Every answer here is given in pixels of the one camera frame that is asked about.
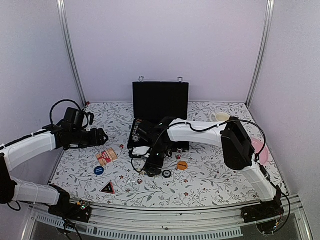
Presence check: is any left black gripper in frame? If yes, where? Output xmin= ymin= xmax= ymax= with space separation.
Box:
xmin=71 ymin=127 xmax=109 ymax=149

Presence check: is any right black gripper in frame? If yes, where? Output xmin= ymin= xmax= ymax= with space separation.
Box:
xmin=144 ymin=143 xmax=168 ymax=178

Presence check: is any red card deck box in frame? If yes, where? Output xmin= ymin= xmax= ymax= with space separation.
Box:
xmin=96 ymin=148 xmax=118 ymax=167

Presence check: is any black poker case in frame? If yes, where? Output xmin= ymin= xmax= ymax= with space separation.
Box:
xmin=127 ymin=81 xmax=189 ymax=150

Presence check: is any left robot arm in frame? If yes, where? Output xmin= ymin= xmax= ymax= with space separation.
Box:
xmin=0 ymin=124 xmax=109 ymax=217

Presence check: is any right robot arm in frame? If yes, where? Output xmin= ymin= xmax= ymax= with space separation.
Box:
xmin=137 ymin=117 xmax=282 ymax=218

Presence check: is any black white dealer chip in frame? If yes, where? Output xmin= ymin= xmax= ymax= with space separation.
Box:
xmin=162 ymin=170 xmax=172 ymax=179

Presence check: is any orange round button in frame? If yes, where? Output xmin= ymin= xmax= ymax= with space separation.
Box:
xmin=177 ymin=161 xmax=188 ymax=171

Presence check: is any white black chip stack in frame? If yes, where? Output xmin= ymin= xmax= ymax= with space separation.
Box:
xmin=132 ymin=119 xmax=142 ymax=142

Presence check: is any blue round button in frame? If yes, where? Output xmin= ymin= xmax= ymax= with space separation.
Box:
xmin=94 ymin=166 xmax=104 ymax=176

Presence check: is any black triangular token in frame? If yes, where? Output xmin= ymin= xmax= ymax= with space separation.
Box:
xmin=100 ymin=181 xmax=115 ymax=195

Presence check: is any floral tablecloth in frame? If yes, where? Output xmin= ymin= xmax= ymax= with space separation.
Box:
xmin=46 ymin=100 xmax=288 ymax=209

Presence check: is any cream ceramic mug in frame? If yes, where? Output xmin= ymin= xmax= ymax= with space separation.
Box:
xmin=209 ymin=112 xmax=231 ymax=122

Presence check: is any pink plate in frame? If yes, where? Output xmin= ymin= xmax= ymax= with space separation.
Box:
xmin=251 ymin=137 xmax=269 ymax=166

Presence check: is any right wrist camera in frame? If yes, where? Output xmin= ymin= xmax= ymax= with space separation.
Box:
xmin=129 ymin=146 xmax=150 ymax=159

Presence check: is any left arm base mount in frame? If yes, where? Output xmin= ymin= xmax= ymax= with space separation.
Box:
xmin=48 ymin=198 xmax=92 ymax=223

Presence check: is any front aluminium rail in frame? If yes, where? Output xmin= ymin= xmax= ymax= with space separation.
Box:
xmin=21 ymin=195 xmax=315 ymax=240

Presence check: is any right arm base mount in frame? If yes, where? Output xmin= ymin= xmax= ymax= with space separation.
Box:
xmin=241 ymin=194 xmax=285 ymax=235

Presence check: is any left aluminium frame post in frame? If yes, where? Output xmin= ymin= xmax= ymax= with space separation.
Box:
xmin=56 ymin=0 xmax=87 ymax=106

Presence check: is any aluminium frame post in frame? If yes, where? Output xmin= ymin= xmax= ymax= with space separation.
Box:
xmin=245 ymin=0 xmax=275 ymax=109
xmin=56 ymin=0 xmax=87 ymax=106

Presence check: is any right aluminium frame post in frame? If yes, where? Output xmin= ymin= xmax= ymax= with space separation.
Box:
xmin=245 ymin=0 xmax=275 ymax=109

